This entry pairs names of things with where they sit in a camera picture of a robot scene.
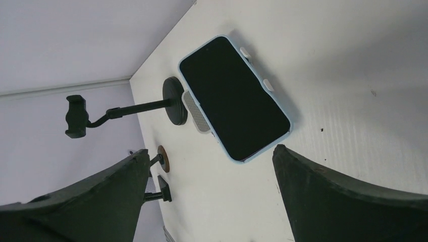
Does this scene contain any black folding phone stand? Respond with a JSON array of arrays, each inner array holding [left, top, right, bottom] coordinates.
[[143, 175, 172, 203]]

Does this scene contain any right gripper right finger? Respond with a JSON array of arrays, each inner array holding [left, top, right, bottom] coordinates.
[[272, 144, 427, 241]]

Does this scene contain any black gooseneck phone stand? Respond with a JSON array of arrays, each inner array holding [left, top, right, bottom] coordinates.
[[65, 77, 188, 139]]

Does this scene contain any light blue cased phone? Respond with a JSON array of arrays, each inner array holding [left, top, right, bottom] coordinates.
[[178, 35, 293, 163]]

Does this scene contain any round wooden base stand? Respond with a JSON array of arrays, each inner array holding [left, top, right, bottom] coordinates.
[[150, 145, 170, 173]]

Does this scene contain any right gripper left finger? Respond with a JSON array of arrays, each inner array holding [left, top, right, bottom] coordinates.
[[1, 149, 150, 241]]

